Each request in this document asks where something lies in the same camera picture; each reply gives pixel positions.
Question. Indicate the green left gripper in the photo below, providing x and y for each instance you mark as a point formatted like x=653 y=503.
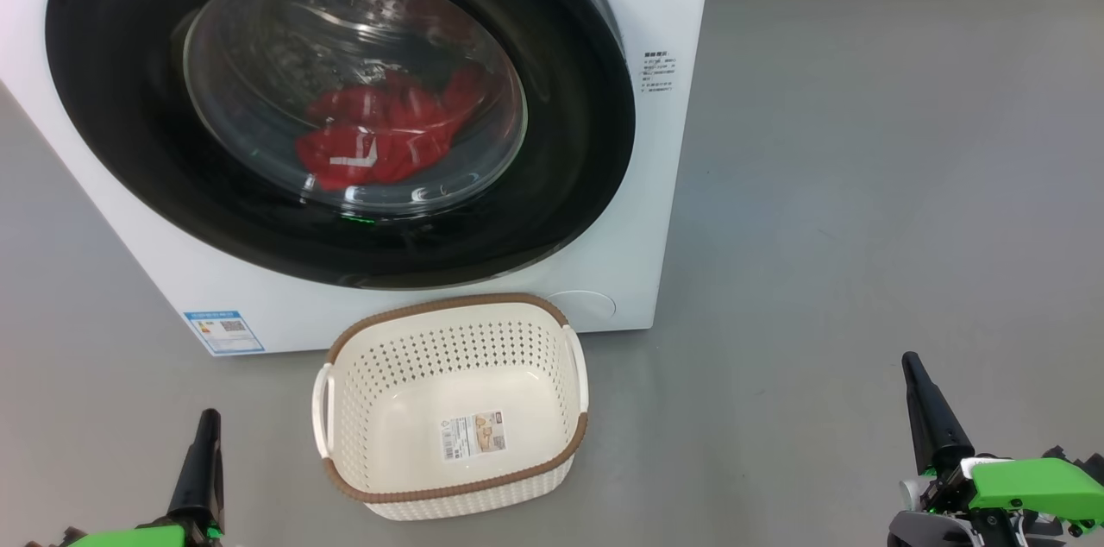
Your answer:
x=129 y=538

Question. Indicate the white front-load washing machine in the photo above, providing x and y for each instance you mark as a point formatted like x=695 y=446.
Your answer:
x=660 y=185

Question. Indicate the cream perforated laundry basket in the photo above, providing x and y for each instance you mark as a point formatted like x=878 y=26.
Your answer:
x=431 y=409

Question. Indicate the printed text instruction label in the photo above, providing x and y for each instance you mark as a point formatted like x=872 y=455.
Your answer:
x=658 y=71

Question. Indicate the round white filter cover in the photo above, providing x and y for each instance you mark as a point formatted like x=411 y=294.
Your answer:
x=586 y=307

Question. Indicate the blue energy label sticker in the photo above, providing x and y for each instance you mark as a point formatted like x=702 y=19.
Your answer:
x=224 y=331

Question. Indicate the white printed label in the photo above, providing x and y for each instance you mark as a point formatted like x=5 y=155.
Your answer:
x=474 y=435

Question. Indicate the black round washer door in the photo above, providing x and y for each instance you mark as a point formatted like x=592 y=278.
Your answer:
x=129 y=141

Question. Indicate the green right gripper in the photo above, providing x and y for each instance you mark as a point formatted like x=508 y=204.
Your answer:
x=1026 y=487

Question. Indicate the red garment with white stripes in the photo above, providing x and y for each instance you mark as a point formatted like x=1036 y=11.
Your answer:
x=388 y=133

